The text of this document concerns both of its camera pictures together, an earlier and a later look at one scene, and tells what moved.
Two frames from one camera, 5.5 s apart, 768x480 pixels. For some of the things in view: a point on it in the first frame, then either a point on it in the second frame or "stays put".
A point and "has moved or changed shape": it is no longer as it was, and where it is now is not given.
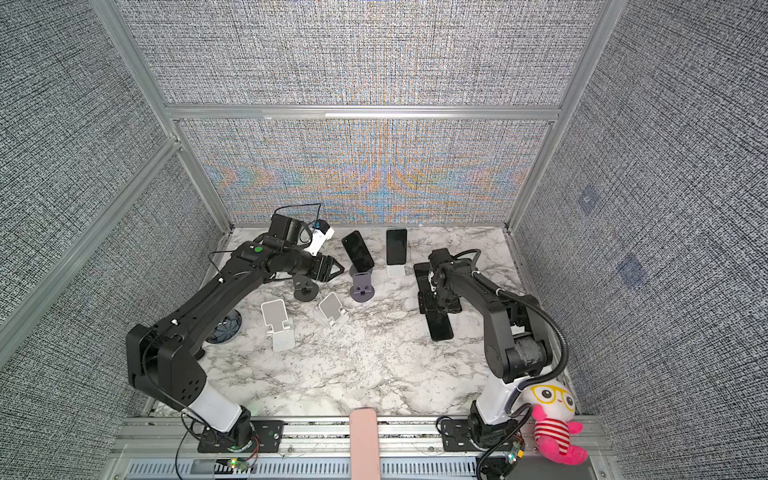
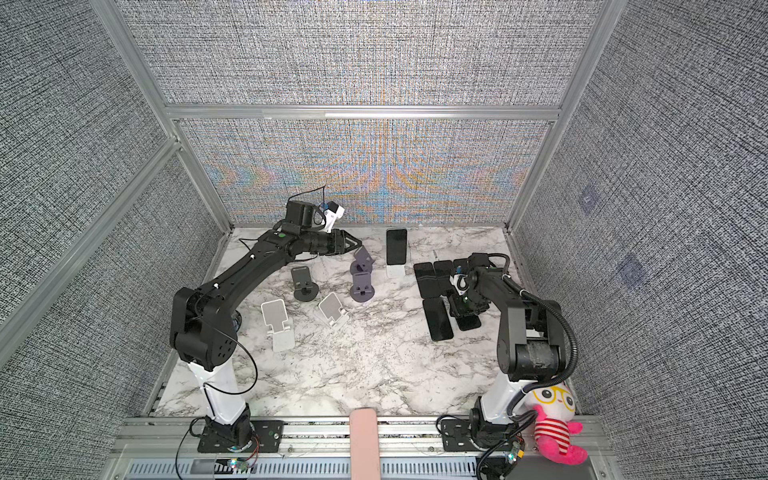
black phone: [442, 302] has moved or changed shape
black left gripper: [323, 268] -> [338, 238]
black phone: [423, 279] stays put
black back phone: [357, 251] has moved or changed shape
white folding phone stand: [282, 328] stays put
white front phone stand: [330, 310] stays put
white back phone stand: [395, 271] stays put
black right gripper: [455, 306] -> [460, 308]
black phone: [440, 326] stays put
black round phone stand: [305, 289] stays put
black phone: [396, 246] stays put
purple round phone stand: [362, 290] stays put
